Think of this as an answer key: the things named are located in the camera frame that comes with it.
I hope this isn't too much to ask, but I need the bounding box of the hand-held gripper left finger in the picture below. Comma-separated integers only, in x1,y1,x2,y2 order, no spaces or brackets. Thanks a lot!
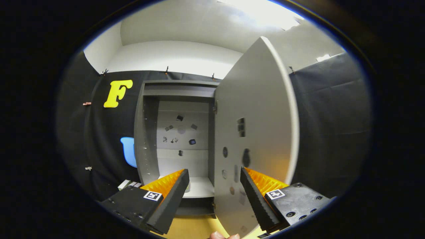
100,169,190,235

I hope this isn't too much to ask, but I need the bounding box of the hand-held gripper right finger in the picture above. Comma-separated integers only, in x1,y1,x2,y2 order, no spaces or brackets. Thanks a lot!
240,167,334,233

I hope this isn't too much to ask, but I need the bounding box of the black backdrop cloth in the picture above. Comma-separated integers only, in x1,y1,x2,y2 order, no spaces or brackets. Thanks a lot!
56,51,372,203

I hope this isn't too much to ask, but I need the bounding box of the long ceiling light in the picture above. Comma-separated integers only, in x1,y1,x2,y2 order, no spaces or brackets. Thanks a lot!
217,0,304,30

